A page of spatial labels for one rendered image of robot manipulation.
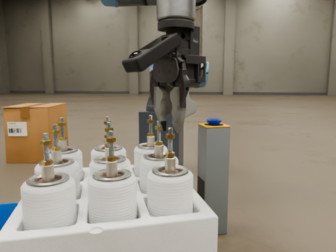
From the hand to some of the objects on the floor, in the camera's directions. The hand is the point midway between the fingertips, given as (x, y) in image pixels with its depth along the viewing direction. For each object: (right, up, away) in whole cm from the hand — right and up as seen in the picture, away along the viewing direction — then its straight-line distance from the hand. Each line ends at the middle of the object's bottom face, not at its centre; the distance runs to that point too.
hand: (168, 126), depth 58 cm
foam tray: (-14, -33, +14) cm, 38 cm away
